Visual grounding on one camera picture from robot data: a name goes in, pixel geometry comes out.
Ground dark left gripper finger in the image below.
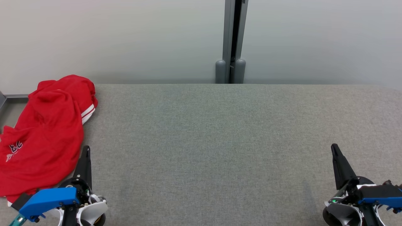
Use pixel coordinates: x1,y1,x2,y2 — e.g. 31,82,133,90
73,145,92,190

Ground teal left cable connector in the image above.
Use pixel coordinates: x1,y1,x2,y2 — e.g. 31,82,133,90
9,214,27,226

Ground red shorts with white stripe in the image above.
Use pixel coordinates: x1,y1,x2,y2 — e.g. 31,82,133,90
0,124,84,204

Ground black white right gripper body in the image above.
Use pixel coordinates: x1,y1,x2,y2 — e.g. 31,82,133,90
323,176,388,226

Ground grey metal partition post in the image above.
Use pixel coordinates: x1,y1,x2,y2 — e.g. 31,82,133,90
222,0,249,84

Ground grey cylinder post foot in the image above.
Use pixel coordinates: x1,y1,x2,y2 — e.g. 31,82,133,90
215,60,226,84
235,59,246,84

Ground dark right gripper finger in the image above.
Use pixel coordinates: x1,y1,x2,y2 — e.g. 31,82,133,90
331,143,359,191

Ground blue left camera mount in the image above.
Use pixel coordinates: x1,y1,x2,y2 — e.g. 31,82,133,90
12,187,81,223

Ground grey metal floor rail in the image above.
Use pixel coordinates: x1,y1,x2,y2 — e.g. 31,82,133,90
0,91,29,110

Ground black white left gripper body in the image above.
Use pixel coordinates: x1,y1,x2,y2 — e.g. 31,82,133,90
58,177,108,226

